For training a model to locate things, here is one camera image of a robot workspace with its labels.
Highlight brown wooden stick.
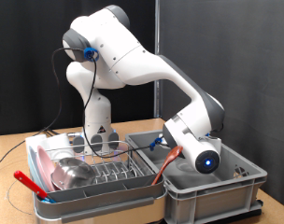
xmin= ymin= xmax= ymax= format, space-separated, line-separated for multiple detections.
xmin=150 ymin=145 xmax=184 ymax=187

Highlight stainless steel pot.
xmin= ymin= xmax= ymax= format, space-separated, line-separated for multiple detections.
xmin=50 ymin=157 xmax=96 ymax=190

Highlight pink plastic plate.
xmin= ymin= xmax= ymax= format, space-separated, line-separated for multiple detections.
xmin=35 ymin=145 xmax=58 ymax=192

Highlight dark oval rack clip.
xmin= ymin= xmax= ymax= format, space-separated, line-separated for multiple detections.
xmin=72 ymin=134 xmax=86 ymax=154

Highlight white box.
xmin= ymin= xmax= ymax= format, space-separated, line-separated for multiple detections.
xmin=38 ymin=133 xmax=75 ymax=161

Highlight grey cutlery holder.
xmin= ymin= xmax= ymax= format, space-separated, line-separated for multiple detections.
xmin=34 ymin=173 xmax=165 ymax=214

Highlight grey plastic crate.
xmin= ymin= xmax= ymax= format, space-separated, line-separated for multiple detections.
xmin=124 ymin=128 xmax=268 ymax=224

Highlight light blue plastic plate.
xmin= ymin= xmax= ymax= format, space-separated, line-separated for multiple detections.
xmin=27 ymin=145 xmax=45 ymax=190

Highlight dark grey backdrop panel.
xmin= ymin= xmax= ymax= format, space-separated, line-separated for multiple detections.
xmin=159 ymin=0 xmax=284 ymax=211

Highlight black backdrop curtain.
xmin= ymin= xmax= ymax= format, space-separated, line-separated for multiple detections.
xmin=0 ymin=0 xmax=157 ymax=136

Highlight blue cable strap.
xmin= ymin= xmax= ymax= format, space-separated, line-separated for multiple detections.
xmin=149 ymin=136 xmax=163 ymax=152

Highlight black camera cable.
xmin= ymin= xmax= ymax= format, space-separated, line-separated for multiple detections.
xmin=81 ymin=46 xmax=168 ymax=159

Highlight aluminium frame post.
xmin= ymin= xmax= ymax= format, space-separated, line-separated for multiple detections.
xmin=153 ymin=0 xmax=162 ymax=119

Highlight black cables on table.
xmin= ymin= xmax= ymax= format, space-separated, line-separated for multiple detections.
xmin=40 ymin=126 xmax=61 ymax=138

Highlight steel wire dish rack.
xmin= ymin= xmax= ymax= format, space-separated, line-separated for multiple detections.
xmin=32 ymin=140 xmax=168 ymax=224

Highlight blue handled utensil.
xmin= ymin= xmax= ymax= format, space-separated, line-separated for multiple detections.
xmin=40 ymin=196 xmax=58 ymax=205

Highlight long hanging black cable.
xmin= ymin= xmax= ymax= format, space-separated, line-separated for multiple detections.
xmin=0 ymin=47 xmax=86 ymax=169

